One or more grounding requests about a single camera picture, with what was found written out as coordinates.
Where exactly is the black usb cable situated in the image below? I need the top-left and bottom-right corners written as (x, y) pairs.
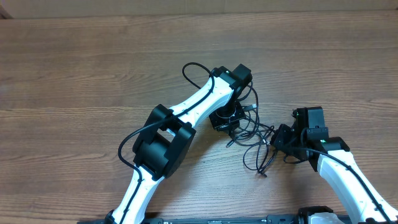
top-left (242, 136), bottom-right (279, 178)
top-left (225, 83), bottom-right (276, 149)

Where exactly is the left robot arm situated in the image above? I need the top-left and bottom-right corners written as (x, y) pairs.
top-left (104, 64), bottom-right (252, 224)

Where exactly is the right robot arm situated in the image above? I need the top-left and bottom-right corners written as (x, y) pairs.
top-left (271, 106), bottom-right (397, 223)

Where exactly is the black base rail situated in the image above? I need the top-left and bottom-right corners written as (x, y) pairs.
top-left (77, 213), bottom-right (312, 224)

